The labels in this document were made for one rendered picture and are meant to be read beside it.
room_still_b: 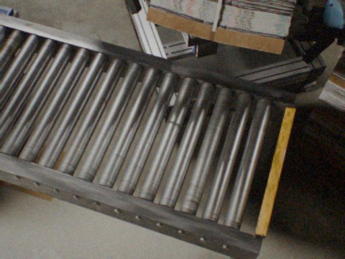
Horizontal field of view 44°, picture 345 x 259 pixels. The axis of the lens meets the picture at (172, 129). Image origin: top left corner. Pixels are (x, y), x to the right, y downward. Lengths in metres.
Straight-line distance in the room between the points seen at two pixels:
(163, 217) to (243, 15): 0.59
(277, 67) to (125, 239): 1.12
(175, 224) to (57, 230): 0.99
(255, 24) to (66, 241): 1.35
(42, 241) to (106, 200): 0.90
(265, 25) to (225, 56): 1.08
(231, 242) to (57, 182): 0.53
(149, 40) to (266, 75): 0.63
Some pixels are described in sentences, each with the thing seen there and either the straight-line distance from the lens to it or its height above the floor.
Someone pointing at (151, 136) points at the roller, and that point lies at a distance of 1.34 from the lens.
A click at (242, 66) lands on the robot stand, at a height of 0.21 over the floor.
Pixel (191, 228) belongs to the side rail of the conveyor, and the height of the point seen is 0.80.
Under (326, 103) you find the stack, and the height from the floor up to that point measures 0.47.
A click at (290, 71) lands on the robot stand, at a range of 2.28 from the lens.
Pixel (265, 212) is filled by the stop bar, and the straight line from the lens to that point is 1.25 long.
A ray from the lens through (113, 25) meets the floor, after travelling 2.70.
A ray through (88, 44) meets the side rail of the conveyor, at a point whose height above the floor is 0.80.
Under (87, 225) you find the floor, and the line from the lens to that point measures 2.10.
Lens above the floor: 1.98
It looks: 61 degrees down
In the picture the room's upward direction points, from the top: straight up
